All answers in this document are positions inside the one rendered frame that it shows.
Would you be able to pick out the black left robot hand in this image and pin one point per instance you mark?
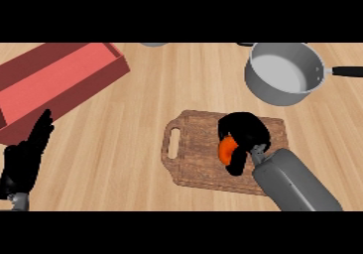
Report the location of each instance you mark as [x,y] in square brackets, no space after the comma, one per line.
[25,155]

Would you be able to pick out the grey round object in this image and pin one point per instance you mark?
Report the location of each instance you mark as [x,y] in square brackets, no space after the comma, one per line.
[154,44]

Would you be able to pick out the orange squash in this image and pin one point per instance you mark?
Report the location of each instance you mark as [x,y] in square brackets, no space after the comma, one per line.
[226,150]

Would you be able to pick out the red open box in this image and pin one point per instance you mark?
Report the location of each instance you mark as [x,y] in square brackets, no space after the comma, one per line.
[52,89]

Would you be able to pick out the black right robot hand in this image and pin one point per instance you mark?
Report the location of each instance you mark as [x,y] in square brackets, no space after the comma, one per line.
[242,127]

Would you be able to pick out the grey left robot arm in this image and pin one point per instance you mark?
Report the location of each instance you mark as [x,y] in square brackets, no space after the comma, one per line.
[18,201]

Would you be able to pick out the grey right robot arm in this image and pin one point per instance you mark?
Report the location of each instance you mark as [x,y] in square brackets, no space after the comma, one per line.
[291,182]

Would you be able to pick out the brown wooden cutting board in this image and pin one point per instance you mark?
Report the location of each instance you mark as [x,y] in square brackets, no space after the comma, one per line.
[194,152]

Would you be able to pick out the grey steel pot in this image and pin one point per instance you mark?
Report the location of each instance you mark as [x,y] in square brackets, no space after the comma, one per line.
[282,74]

